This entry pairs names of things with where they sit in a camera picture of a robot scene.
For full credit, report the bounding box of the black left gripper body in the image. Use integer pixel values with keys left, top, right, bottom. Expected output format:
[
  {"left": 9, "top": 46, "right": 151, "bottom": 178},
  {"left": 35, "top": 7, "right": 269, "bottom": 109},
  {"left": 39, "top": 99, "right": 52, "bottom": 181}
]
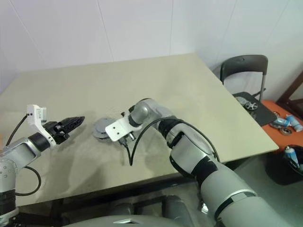
[{"left": 42, "top": 121, "right": 71, "bottom": 145}]

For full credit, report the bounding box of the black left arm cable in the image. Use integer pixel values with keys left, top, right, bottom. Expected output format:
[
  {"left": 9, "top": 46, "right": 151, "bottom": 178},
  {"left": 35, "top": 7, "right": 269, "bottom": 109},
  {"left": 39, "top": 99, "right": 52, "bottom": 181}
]
[{"left": 6, "top": 114, "right": 42, "bottom": 196}]

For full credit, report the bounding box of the black bin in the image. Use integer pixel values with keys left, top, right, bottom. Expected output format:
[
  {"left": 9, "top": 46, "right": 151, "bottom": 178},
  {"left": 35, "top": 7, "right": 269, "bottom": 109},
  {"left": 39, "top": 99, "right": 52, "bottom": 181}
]
[{"left": 265, "top": 144, "right": 303, "bottom": 186}]

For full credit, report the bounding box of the blue white spray can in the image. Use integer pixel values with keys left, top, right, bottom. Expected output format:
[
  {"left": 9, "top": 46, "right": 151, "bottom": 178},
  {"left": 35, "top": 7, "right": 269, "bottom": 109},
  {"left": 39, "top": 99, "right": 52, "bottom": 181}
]
[{"left": 285, "top": 146, "right": 299, "bottom": 165}]

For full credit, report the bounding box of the dark grey rounded shape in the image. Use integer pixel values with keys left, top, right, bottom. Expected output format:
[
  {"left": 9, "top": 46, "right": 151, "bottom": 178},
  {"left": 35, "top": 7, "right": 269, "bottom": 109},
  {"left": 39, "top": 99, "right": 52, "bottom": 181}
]
[{"left": 163, "top": 194, "right": 191, "bottom": 223}]

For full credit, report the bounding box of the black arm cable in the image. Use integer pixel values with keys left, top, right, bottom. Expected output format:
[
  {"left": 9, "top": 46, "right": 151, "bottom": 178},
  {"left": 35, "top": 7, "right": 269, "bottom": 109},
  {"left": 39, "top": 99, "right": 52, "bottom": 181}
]
[
  {"left": 123, "top": 118, "right": 221, "bottom": 166},
  {"left": 6, "top": 114, "right": 42, "bottom": 196}
]

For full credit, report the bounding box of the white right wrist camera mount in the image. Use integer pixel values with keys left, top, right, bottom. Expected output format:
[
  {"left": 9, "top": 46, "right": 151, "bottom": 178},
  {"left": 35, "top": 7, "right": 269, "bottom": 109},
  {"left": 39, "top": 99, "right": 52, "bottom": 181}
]
[{"left": 105, "top": 111, "right": 143, "bottom": 142}]

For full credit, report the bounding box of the silver spoked wheel part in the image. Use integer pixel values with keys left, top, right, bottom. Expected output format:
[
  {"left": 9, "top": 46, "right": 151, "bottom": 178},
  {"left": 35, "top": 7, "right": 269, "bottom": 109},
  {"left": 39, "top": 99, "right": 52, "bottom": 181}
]
[{"left": 245, "top": 100, "right": 259, "bottom": 111}]

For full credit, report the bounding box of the grey motor lid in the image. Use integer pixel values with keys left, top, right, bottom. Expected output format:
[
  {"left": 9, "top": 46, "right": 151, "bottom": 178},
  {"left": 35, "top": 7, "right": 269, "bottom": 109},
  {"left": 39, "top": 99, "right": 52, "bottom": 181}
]
[{"left": 93, "top": 117, "right": 115, "bottom": 134}]

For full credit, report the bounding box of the dark wooden cabinet frame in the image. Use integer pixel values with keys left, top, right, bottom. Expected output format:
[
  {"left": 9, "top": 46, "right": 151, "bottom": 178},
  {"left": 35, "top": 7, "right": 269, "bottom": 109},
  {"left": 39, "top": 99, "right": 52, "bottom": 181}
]
[{"left": 276, "top": 70, "right": 303, "bottom": 112}]

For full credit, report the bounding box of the black table frame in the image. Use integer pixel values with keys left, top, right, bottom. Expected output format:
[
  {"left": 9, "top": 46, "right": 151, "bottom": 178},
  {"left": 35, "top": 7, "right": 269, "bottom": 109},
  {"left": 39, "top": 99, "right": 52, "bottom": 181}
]
[{"left": 16, "top": 169, "right": 204, "bottom": 227}]

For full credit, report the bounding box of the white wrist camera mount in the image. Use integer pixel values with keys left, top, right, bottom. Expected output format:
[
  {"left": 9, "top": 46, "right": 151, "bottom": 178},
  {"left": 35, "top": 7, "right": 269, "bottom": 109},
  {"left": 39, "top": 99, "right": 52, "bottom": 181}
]
[
  {"left": 105, "top": 111, "right": 143, "bottom": 142},
  {"left": 26, "top": 104, "right": 59, "bottom": 148}
]

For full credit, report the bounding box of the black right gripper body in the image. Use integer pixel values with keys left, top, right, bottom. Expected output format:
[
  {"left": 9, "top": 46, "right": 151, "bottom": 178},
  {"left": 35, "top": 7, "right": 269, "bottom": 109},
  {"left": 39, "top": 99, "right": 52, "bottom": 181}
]
[{"left": 118, "top": 131, "right": 137, "bottom": 148}]

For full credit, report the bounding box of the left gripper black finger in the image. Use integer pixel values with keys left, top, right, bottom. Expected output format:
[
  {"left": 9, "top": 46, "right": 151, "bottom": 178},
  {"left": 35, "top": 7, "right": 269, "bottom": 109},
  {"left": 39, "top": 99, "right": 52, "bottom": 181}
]
[
  {"left": 65, "top": 118, "right": 85, "bottom": 135},
  {"left": 61, "top": 115, "right": 86, "bottom": 130}
]

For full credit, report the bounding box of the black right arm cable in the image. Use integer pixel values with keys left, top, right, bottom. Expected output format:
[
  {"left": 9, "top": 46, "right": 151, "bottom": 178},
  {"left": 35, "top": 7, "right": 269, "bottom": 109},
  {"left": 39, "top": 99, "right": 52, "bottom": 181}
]
[{"left": 123, "top": 118, "right": 221, "bottom": 166}]

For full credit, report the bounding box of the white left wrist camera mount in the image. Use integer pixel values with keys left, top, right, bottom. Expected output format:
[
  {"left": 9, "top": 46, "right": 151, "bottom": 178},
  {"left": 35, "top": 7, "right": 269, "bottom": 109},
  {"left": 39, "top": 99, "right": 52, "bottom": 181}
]
[{"left": 26, "top": 104, "right": 59, "bottom": 148}]

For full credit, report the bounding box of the black folding chair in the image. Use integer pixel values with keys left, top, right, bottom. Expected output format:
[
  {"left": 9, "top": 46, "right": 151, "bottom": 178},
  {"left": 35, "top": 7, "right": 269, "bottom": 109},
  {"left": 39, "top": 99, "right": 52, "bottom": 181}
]
[{"left": 219, "top": 54, "right": 277, "bottom": 126}]

